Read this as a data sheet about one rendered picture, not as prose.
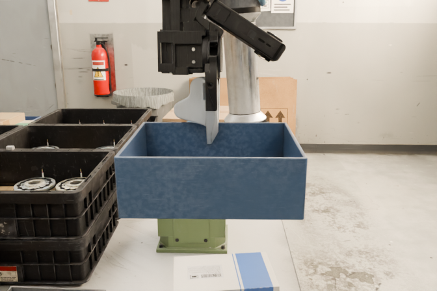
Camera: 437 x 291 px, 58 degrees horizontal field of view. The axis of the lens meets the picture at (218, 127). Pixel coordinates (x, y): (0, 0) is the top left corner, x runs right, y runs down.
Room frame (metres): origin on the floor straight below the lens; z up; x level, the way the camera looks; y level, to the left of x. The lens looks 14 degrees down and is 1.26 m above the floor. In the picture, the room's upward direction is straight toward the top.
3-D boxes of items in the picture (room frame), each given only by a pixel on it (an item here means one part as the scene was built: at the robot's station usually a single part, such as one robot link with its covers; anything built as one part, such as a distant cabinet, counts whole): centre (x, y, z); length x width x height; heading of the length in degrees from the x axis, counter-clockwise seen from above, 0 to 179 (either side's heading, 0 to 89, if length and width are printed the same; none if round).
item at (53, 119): (1.51, 0.48, 0.87); 0.40 x 0.30 x 0.11; 90
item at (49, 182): (0.97, 0.49, 0.86); 0.10 x 0.10 x 0.01
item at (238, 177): (0.46, 0.01, 1.10); 0.20 x 0.15 x 0.07; 89
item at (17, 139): (1.21, 0.49, 0.87); 0.40 x 0.30 x 0.11; 90
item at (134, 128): (1.21, 0.49, 0.92); 0.40 x 0.30 x 0.02; 90
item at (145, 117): (1.51, 0.48, 0.92); 0.40 x 0.30 x 0.02; 90
